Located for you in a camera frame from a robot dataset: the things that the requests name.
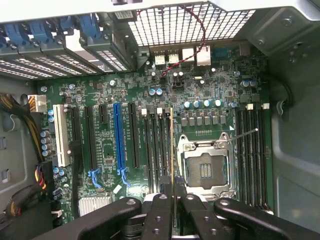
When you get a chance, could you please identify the RAM slot black latches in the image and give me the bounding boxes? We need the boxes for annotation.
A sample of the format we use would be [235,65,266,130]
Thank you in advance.
[146,104,162,195]
[164,106,176,178]
[252,107,261,210]
[236,109,245,201]

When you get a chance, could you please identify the RAM slot white latches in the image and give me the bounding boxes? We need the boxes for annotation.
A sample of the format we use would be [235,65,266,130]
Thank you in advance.
[141,107,155,195]
[156,107,168,193]
[244,103,254,208]
[259,102,270,211]

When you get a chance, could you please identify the silver chipset heat sink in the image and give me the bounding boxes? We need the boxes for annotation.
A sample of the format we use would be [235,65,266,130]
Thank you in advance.
[78,195,113,217]

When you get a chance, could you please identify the silver CPU socket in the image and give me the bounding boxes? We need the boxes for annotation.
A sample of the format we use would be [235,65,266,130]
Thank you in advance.
[176,132,237,198]

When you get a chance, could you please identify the blue expansion slot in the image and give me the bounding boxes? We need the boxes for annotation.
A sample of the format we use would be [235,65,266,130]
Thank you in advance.
[112,103,131,188]

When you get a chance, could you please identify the long black expansion slot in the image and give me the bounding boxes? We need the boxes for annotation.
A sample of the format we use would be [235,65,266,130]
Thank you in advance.
[84,106,101,189]
[127,102,140,169]
[70,106,83,176]

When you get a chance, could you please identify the open black PC case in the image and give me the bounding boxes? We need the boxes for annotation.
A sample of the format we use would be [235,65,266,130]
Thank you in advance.
[0,0,320,240]

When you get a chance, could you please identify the thin metal locking lever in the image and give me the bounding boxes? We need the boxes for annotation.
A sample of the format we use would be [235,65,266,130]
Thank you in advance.
[231,127,260,141]

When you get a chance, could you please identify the white expansion slot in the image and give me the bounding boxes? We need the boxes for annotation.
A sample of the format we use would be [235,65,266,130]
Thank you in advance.
[52,104,72,168]

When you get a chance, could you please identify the short black expansion slot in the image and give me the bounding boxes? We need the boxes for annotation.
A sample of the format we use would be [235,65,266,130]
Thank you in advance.
[98,104,109,125]

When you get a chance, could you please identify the white power connector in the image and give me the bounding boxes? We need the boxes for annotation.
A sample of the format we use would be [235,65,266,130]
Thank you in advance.
[27,94,48,114]

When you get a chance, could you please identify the green motherboard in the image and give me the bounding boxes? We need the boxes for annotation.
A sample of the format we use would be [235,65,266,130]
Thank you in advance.
[36,46,276,226]

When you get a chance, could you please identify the silver ethernet port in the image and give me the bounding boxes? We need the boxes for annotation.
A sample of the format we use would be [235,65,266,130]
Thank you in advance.
[196,45,212,67]

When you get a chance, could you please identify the blue serial port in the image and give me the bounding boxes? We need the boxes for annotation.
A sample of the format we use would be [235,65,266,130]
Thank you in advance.
[212,46,238,61]

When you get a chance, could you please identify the silver USB port block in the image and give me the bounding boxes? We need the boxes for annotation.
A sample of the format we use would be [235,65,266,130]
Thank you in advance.
[153,49,166,68]
[167,49,180,66]

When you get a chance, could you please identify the tall silver port block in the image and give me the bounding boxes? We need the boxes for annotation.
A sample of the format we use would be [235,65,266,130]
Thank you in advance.
[181,47,196,66]

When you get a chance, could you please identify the black flat cable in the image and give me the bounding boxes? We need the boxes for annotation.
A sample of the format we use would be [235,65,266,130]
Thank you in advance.
[68,139,85,188]

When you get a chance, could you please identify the black connector coloured wires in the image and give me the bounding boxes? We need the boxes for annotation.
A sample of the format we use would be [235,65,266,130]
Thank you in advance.
[34,161,55,191]

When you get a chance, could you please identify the braided cable bundle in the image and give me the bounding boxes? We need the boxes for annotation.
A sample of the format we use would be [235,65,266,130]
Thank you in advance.
[4,183,52,220]

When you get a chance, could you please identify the yellow black power cable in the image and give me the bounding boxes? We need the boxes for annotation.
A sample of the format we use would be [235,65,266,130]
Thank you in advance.
[0,92,47,163]

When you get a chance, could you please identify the red black twisted wire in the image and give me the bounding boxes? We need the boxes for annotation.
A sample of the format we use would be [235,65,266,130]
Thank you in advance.
[160,4,208,79]

